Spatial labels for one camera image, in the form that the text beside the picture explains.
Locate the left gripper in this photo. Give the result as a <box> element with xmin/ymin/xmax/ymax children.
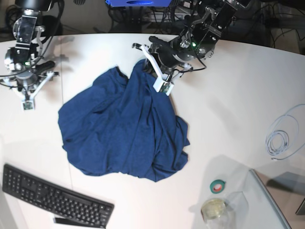
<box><xmin>142</xmin><ymin>36</ymin><xmax>192</xmax><ymax>74</ymax></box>

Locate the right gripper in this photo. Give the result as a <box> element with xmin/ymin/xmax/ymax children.
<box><xmin>10</xmin><ymin>61</ymin><xmax>55</xmax><ymax>95</ymax></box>

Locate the dark blue t-shirt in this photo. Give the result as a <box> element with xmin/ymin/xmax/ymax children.
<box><xmin>58</xmin><ymin>60</ymin><xmax>189</xmax><ymax>182</ymax></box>

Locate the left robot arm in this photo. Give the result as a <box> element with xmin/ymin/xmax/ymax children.
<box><xmin>148</xmin><ymin>0</ymin><xmax>250</xmax><ymax>74</ymax></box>

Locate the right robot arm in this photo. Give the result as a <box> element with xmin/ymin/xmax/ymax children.
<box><xmin>0</xmin><ymin>0</ymin><xmax>65</xmax><ymax>99</ymax></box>

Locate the blue box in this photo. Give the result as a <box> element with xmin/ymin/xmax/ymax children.
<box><xmin>106</xmin><ymin>0</ymin><xmax>171</xmax><ymax>7</ymax></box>

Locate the black computer keyboard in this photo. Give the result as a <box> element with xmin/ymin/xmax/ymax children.
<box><xmin>2</xmin><ymin>164</ymin><xmax>114</xmax><ymax>229</ymax></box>

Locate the green electrical tape roll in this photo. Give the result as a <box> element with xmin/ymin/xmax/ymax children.
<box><xmin>209</xmin><ymin>179</ymin><xmax>226</xmax><ymax>194</ymax></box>

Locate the clear glass jar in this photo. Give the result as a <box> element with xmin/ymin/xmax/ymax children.
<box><xmin>201</xmin><ymin>198</ymin><xmax>230</xmax><ymax>229</ymax></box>

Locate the glass panel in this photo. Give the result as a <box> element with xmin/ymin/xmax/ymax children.
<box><xmin>253</xmin><ymin>167</ymin><xmax>305</xmax><ymax>229</ymax></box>

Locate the coiled white cable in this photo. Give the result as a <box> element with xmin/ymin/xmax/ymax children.
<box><xmin>265</xmin><ymin>104</ymin><xmax>305</xmax><ymax>161</ymax></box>

